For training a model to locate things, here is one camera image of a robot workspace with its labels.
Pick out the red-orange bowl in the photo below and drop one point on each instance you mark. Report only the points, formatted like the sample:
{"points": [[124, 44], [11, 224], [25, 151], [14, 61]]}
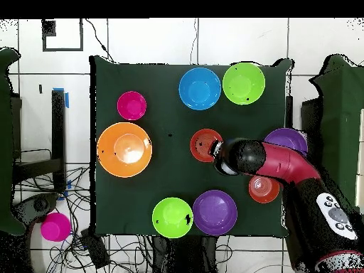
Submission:
{"points": [[200, 146], [263, 190]]}

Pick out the blue bowl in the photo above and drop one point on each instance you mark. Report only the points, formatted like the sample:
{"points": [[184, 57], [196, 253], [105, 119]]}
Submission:
{"points": [[200, 88]]}

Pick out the purple bowl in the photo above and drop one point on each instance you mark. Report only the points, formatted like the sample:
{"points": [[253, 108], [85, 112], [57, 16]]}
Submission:
{"points": [[215, 212], [287, 138]]}

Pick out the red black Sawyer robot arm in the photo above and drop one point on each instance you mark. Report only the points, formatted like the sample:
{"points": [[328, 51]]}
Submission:
{"points": [[284, 162]]}

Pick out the dark green table cloth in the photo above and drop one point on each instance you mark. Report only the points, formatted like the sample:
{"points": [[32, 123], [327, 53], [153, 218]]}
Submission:
{"points": [[170, 128]]}

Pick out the large orange bowl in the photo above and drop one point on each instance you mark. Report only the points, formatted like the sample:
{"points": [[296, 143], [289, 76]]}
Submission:
{"points": [[124, 150]]}

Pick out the small green bowl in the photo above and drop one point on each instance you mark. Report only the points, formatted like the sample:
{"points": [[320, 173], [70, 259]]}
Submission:
{"points": [[172, 217]]}

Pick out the pink bowl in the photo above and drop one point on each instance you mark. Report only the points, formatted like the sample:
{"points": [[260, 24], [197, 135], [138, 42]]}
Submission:
{"points": [[132, 105]]}

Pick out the large green bowl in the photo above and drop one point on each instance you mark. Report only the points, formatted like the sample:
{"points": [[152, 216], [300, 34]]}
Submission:
{"points": [[243, 83]]}

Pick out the black power adapter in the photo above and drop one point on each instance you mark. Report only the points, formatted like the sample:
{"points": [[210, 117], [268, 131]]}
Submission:
{"points": [[95, 248]]}

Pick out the pink cup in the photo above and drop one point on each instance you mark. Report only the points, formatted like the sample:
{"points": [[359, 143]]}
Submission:
{"points": [[55, 227]]}

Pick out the black grey base foot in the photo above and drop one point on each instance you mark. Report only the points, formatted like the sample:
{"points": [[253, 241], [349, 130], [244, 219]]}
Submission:
{"points": [[39, 204]]}

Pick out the green cloth covered table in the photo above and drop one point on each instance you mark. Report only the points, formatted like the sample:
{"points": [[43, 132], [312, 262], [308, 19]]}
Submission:
{"points": [[5, 142], [338, 113]]}

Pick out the black pedestal column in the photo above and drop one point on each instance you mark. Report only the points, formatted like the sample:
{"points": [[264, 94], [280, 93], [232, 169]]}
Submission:
{"points": [[184, 256]]}

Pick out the black metal stool frame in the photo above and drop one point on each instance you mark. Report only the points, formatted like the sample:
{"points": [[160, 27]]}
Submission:
{"points": [[58, 128]]}

